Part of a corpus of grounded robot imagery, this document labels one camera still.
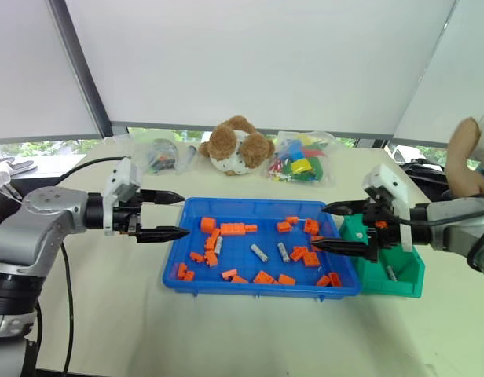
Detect green plastic bin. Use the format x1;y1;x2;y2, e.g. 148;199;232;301
338;214;427;300

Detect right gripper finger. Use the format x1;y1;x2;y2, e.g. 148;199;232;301
310;237;380;264
321;201;369;217

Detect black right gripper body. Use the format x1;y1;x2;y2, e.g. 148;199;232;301
363;196;402;253

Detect bag of colourful bricks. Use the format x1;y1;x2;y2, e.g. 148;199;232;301
265;130;338;186

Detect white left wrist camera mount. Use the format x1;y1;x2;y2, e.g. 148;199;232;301
103;156;144;236

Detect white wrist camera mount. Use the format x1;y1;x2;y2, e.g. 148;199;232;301
103;156;144;236
362;163;413;253

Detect dark grey window post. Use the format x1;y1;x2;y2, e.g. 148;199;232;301
48;0;114;139

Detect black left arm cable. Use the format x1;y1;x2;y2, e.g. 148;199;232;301
34;156;127;377

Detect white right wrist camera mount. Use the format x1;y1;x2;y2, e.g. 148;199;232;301
362;163;413;253

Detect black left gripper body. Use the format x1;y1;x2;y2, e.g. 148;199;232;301
111;190;145;237

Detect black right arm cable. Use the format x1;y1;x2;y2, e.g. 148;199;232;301
397;209;484;276

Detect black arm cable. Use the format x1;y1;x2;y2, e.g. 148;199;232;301
397;209;484;276
34;156;127;377

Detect clear bag of dark parts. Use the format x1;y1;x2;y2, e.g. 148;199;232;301
126;134;181;177

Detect brown and white plush bear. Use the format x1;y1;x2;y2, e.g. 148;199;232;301
197;115;276;177

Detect grey window frame rail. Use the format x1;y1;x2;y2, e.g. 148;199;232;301
110;120;395;139

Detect blue plastic tray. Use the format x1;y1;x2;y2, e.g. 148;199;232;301
162;196;363;302

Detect small clear plastic bag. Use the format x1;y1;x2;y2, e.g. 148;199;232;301
174;144;200;174

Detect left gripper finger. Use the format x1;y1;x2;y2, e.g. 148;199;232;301
135;225;191;245
141;189;187;206

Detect black bag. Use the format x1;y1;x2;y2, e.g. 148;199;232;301
398;162;465;206

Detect long orange block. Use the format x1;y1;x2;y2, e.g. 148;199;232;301
219;221;248;237

